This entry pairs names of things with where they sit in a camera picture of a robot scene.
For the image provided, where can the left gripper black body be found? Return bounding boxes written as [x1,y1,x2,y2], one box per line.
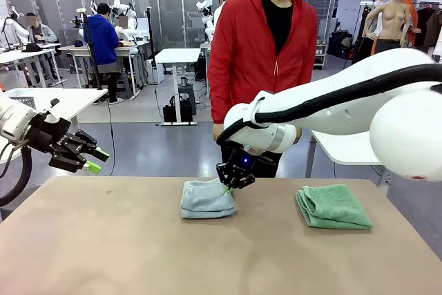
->
[29,115,86,160]

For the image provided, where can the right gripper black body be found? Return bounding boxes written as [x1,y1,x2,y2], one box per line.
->
[223,146,260,175]

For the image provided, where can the grey-blue terry towel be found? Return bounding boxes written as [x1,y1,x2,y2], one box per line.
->
[180,178,238,220]

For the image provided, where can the green terry towel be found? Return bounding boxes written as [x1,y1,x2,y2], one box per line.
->
[294,183,374,231]

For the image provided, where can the person's right forearm red sleeve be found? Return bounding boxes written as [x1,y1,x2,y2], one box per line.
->
[208,73,231,126]

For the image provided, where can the person's right hand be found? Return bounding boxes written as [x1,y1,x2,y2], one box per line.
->
[211,122,225,142]

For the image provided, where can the white height-adjustable table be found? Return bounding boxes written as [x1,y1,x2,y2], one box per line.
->
[305,128,394,196]
[5,86,109,137]
[154,48,202,127]

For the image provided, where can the grey step stool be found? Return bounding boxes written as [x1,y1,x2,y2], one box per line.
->
[116,73,135,100]

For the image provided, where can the dark stool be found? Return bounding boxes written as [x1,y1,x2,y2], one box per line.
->
[177,84,198,116]

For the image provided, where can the black bag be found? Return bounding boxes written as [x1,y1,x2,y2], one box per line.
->
[162,95,193,124]

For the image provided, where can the black tripod stand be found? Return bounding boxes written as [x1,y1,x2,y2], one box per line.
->
[74,7,104,91]

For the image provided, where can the white work desk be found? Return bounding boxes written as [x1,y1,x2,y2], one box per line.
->
[57,44,142,101]
[0,43,68,88]

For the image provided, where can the person in blue hoodie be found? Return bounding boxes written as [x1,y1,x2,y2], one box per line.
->
[82,2,121,104]

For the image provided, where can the seated person grey sweater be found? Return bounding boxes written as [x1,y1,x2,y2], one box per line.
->
[23,12,59,46]

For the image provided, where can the person in red jacket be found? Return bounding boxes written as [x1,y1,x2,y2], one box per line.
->
[208,0,319,179]

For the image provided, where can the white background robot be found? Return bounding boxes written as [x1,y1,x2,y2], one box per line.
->
[195,0,215,44]
[109,0,140,42]
[0,6,30,47]

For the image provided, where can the white shelf unit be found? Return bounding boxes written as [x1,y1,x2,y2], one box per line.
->
[314,42,328,70]

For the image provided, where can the pale mannequin black trousers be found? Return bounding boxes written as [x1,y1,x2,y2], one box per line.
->
[351,0,388,64]

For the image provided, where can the bare beige mannequin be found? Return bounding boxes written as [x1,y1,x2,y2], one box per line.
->
[365,0,412,55]

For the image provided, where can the mannequin orange outfit with hat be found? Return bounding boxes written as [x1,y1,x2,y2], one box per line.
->
[400,0,423,49]

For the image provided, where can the clothes rack dark garments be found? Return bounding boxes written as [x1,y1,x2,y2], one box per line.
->
[412,1,442,55]

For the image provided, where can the thin black hanging cable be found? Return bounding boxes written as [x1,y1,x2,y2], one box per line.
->
[105,97,117,177]

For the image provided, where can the black left arm hose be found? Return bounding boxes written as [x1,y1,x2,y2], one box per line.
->
[0,137,35,208]

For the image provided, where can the black camera pole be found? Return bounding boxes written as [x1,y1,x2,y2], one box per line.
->
[144,6,157,68]

